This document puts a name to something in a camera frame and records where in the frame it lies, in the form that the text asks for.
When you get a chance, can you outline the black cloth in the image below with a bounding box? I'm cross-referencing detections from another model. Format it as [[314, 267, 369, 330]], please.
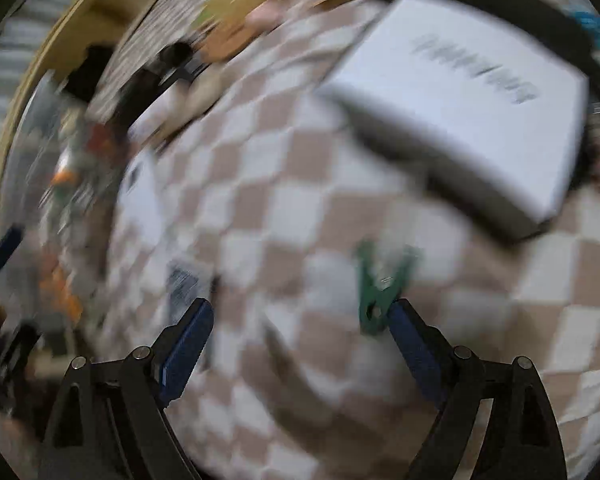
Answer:
[[70, 45, 116, 101]]

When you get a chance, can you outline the wooden shelf unit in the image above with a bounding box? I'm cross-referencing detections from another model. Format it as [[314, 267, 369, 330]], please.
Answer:
[[0, 0, 181, 241]]

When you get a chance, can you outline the brown leather round pouch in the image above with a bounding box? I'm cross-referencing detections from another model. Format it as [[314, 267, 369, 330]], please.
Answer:
[[197, 17, 261, 63]]

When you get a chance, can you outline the white bottle with orange cap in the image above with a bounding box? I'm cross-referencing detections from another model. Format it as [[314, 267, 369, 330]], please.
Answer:
[[47, 147, 81, 191]]

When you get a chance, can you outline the grey curtain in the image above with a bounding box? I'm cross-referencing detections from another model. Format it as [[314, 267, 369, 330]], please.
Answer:
[[0, 0, 86, 211]]

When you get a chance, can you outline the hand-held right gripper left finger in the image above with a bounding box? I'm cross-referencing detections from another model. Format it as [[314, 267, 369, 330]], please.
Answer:
[[39, 297, 216, 480]]

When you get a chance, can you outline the white cardboard box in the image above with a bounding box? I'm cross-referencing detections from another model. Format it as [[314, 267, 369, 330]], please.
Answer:
[[317, 0, 591, 241]]

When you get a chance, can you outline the teal face mask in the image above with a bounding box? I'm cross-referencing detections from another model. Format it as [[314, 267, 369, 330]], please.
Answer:
[[565, 0, 600, 56]]

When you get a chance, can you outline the green clip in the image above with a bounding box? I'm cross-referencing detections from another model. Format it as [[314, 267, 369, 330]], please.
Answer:
[[355, 241, 423, 336]]

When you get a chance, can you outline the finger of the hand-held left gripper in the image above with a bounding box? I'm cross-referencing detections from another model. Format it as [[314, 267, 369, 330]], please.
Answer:
[[0, 225, 26, 321]]

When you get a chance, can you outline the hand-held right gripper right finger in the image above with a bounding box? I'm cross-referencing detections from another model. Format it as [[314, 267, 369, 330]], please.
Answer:
[[387, 298, 568, 480]]

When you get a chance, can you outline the clear plastic storage box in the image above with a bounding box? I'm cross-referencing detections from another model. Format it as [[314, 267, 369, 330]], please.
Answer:
[[0, 67, 131, 331]]

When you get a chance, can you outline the checkered bed sheet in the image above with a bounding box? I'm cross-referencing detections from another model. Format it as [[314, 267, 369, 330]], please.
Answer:
[[0, 0, 600, 480]]

